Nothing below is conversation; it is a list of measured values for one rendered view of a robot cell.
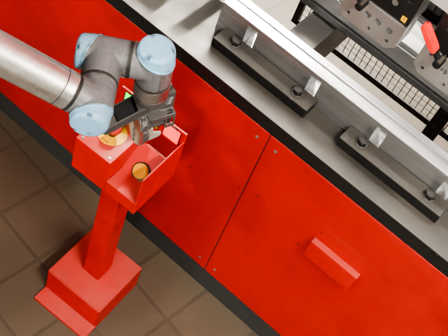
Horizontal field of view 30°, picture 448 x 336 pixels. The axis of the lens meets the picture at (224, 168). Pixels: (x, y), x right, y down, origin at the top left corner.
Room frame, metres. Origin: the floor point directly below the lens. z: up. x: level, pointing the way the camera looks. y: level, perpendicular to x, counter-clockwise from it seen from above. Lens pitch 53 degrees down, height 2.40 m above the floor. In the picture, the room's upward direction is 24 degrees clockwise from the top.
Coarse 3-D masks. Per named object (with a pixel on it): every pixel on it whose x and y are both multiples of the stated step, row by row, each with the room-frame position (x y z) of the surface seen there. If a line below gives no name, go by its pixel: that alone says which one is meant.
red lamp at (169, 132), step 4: (164, 128) 1.22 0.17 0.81; (168, 128) 1.21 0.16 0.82; (172, 128) 1.21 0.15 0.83; (164, 132) 1.22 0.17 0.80; (168, 132) 1.21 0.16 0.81; (172, 132) 1.21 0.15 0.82; (176, 132) 1.21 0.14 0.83; (168, 136) 1.21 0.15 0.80; (172, 136) 1.21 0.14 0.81; (176, 136) 1.21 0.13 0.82; (172, 140) 1.21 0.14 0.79; (176, 140) 1.20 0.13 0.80; (176, 144) 1.20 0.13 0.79
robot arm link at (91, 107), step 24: (0, 48) 0.89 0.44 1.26; (24, 48) 0.92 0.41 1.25; (0, 72) 0.87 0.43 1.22; (24, 72) 0.89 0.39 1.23; (48, 72) 0.91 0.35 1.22; (72, 72) 0.95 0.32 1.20; (96, 72) 0.99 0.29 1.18; (48, 96) 0.89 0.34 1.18; (72, 96) 0.91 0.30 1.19; (96, 96) 0.94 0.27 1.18; (72, 120) 0.89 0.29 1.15; (96, 120) 0.90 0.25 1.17
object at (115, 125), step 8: (120, 104) 1.08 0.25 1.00; (128, 104) 1.09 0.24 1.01; (136, 104) 1.09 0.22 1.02; (120, 112) 1.07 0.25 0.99; (128, 112) 1.07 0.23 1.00; (136, 112) 1.07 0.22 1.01; (144, 112) 1.08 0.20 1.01; (112, 120) 1.05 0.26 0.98; (120, 120) 1.05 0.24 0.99; (128, 120) 1.06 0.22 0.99; (112, 128) 1.04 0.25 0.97
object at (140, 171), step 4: (140, 164) 1.15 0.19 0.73; (136, 168) 1.14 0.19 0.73; (140, 168) 1.14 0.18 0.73; (144, 168) 1.14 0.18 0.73; (136, 172) 1.13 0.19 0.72; (140, 172) 1.13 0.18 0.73; (144, 172) 1.13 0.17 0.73; (148, 172) 1.14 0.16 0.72; (136, 176) 1.12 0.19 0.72; (140, 176) 1.12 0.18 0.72; (144, 176) 1.13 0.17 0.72
